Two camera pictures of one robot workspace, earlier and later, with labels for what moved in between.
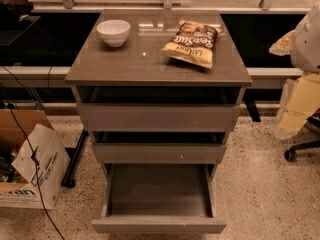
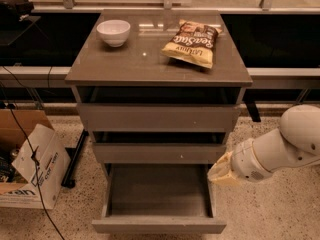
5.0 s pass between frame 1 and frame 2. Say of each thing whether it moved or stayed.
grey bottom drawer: stayed
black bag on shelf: stayed
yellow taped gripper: moved
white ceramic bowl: stayed
